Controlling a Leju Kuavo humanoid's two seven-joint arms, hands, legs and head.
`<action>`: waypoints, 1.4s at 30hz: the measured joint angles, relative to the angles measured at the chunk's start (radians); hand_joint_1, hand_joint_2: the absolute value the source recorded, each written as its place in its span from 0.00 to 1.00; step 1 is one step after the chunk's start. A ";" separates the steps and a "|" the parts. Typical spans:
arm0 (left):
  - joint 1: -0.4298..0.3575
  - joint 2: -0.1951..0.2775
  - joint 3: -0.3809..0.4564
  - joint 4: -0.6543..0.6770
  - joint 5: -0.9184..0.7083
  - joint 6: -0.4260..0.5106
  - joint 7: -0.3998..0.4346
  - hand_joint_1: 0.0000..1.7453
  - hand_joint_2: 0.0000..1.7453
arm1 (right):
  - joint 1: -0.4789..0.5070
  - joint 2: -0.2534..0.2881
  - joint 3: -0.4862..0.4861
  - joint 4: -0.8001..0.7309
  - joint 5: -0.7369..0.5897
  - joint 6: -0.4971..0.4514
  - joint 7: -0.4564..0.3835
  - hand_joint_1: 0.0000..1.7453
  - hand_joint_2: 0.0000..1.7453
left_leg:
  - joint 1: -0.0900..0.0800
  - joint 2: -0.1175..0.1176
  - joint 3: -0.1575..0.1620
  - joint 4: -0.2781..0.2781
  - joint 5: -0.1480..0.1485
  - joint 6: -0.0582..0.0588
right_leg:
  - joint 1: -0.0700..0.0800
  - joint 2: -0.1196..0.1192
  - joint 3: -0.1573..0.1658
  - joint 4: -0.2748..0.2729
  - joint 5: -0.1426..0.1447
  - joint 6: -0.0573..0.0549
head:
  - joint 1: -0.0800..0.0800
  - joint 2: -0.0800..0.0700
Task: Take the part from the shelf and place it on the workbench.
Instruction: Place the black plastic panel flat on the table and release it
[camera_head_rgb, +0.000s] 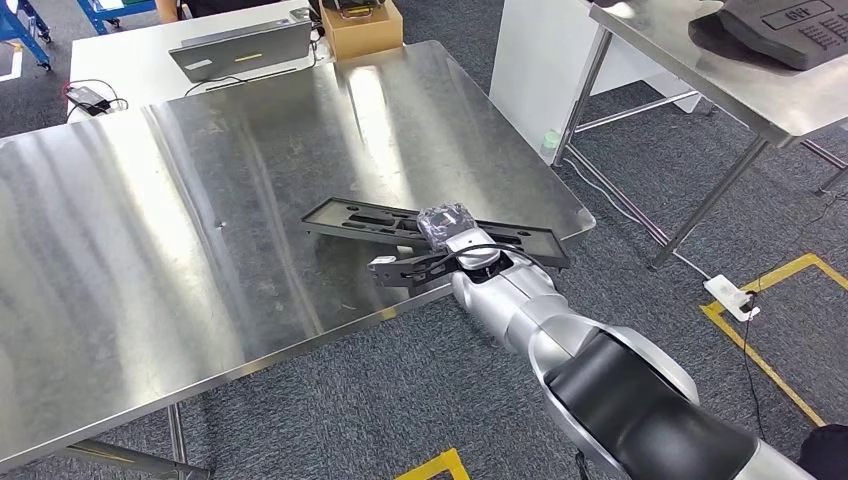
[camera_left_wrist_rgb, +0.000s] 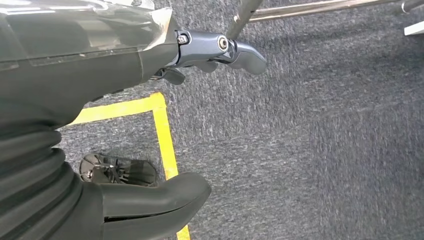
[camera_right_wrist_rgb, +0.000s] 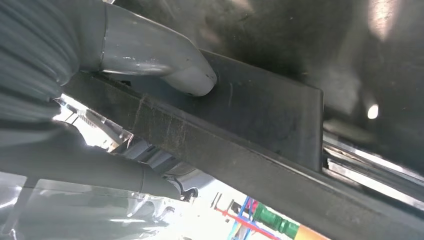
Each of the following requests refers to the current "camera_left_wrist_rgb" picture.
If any white block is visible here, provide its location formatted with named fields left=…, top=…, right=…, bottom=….
left=403, top=20, right=424, bottom=37

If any stainless steel workbench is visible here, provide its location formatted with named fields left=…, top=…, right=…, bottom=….
left=225, top=0, right=424, bottom=41

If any black robot foot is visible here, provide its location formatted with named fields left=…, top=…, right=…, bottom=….
left=78, top=152, right=159, bottom=187

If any yellow floor tape square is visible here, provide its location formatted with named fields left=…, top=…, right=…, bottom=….
left=67, top=91, right=192, bottom=240

